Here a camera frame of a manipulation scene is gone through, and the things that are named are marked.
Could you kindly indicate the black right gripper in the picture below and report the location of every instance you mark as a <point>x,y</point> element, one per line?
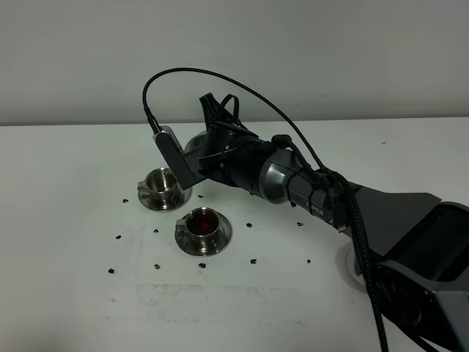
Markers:
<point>231,155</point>

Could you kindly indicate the stainless steel teapot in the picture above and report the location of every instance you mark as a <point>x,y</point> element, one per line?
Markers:
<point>196,146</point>

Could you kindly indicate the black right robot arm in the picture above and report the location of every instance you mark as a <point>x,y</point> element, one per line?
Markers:
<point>411,250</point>

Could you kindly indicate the rear stainless steel teacup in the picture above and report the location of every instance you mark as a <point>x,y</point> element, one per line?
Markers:
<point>160,184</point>

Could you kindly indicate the stainless steel teacup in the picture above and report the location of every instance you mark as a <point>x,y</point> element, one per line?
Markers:
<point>200,225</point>
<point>160,184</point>

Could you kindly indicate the front stainless steel teacup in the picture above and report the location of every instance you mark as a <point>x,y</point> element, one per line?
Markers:
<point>200,225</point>

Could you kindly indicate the teapot steel saucer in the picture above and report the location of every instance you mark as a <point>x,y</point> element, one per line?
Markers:
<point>354,270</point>

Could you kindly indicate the rear steel saucer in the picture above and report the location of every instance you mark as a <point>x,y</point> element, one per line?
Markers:
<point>164,206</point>

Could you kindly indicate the front steel saucer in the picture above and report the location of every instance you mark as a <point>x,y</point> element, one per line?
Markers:
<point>214,246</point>

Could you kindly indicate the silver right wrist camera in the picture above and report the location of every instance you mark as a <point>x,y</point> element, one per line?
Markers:
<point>166,130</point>

